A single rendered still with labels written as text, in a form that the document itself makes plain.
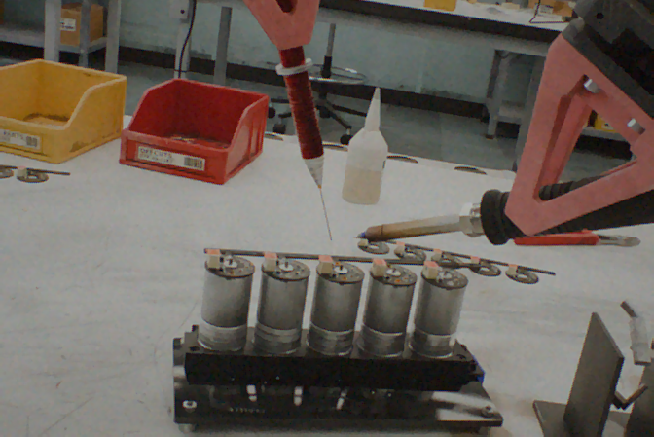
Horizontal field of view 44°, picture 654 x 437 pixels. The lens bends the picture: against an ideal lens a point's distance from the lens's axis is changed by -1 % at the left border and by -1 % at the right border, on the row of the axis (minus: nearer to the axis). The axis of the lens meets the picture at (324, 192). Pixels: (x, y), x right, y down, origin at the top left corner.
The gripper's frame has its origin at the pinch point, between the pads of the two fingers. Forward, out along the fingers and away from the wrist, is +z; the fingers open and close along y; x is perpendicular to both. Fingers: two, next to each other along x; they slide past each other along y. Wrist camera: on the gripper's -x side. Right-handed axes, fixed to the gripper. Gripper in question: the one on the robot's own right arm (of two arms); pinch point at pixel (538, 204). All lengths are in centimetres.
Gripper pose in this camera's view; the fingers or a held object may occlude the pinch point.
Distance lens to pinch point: 35.4
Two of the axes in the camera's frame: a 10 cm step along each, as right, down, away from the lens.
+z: -5.2, 6.8, 5.2
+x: 6.5, 7.1, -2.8
